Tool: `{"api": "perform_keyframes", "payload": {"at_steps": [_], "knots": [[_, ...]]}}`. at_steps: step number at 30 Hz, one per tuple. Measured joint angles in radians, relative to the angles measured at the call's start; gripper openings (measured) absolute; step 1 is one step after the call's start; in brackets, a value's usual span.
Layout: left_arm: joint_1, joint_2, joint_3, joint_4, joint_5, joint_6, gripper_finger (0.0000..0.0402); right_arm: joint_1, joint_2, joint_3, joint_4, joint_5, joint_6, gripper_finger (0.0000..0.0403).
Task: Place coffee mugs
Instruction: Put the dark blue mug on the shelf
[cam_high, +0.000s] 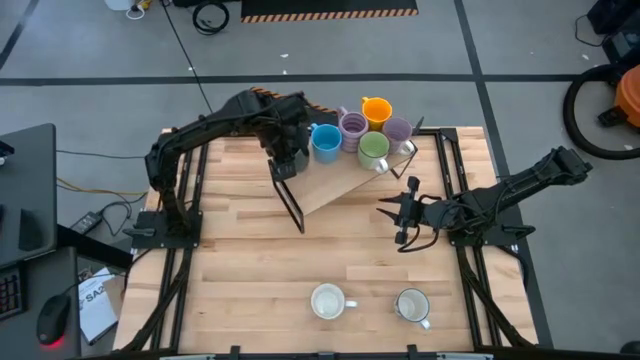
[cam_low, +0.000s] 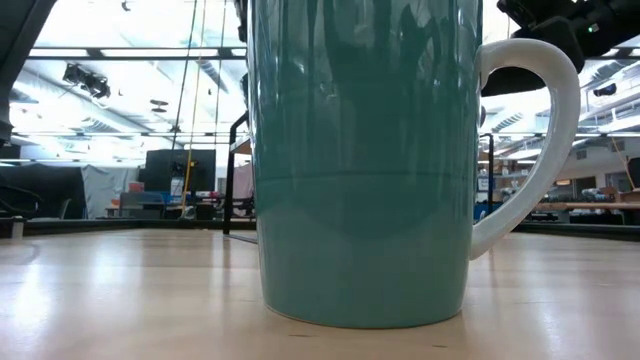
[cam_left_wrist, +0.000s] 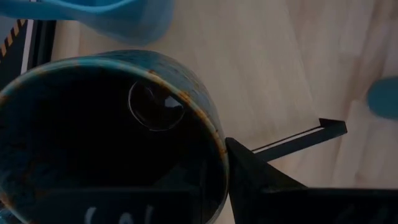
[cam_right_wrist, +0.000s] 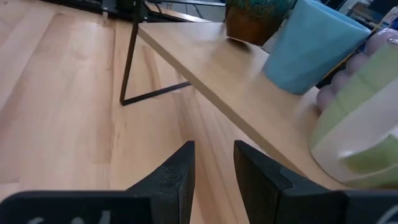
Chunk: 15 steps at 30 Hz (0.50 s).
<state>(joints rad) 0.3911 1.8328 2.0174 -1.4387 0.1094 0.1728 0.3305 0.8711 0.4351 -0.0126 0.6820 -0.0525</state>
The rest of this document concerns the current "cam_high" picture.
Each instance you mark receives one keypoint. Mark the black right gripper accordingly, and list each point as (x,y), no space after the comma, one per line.
(412,212)

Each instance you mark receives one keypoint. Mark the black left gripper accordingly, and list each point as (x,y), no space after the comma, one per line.
(284,169)

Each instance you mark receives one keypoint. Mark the light blue mug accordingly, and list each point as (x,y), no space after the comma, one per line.
(326,145)

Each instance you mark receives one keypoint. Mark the green ribbed mug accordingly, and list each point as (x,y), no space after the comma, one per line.
(373,147)

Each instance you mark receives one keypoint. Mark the lilac ribbed ceramic mug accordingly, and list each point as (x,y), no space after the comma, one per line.
(397,131)
(353,131)

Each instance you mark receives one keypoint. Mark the orange mug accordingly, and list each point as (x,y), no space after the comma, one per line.
(377,112)

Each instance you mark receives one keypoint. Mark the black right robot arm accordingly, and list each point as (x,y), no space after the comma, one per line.
(525,182)

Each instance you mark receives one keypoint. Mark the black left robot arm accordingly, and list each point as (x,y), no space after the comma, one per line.
(200,127)

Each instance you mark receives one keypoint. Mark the wooden shelf black metal legs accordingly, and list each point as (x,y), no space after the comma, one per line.
(325,185)

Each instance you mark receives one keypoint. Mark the orange vacuum cleaner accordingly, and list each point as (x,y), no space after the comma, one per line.
(630,97)
(570,120)

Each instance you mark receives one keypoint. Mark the black power adapter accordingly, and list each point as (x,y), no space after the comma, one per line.
(86,223)

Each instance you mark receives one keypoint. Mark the white printed booklet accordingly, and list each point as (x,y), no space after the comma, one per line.
(97,305)

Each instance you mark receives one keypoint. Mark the dark grey desk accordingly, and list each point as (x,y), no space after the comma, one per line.
(30,200)

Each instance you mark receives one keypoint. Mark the black computer mouse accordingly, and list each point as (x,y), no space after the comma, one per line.
(52,320)

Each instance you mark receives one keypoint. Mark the black keyboard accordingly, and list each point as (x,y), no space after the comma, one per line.
(10,292)

